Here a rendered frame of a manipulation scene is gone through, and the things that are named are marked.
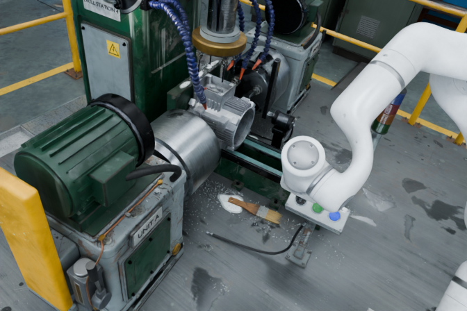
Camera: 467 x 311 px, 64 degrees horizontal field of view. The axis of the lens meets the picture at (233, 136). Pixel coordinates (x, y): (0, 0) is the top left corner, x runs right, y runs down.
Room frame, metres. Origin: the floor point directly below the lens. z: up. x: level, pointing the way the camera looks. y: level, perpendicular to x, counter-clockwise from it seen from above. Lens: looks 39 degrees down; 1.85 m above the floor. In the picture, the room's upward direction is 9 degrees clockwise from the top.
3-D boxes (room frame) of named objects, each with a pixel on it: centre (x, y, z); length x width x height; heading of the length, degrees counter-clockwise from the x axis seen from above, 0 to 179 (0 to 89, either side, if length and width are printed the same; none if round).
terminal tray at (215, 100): (1.14, 0.09, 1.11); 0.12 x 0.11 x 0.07; 66
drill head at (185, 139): (0.80, 0.20, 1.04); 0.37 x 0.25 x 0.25; 157
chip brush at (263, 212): (0.89, -0.12, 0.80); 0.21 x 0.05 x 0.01; 73
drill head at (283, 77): (1.43, -0.07, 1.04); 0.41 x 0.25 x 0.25; 157
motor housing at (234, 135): (1.13, 0.06, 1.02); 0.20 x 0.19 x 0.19; 66
